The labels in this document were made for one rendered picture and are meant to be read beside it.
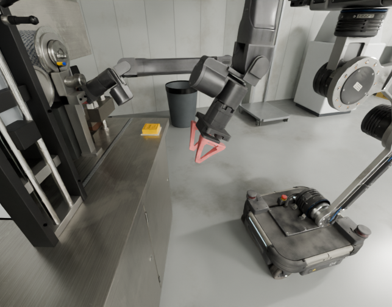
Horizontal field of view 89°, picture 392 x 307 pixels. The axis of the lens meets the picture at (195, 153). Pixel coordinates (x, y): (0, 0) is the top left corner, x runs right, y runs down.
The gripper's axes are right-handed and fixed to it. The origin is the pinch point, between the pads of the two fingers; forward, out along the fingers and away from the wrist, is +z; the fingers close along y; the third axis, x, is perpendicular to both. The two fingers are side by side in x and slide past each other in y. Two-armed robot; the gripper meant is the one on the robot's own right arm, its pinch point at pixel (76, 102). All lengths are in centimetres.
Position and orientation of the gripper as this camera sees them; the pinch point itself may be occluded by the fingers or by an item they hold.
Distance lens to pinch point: 92.4
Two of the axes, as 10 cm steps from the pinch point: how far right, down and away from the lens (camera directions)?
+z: -8.6, 4.2, 2.9
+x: -5.1, -7.2, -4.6
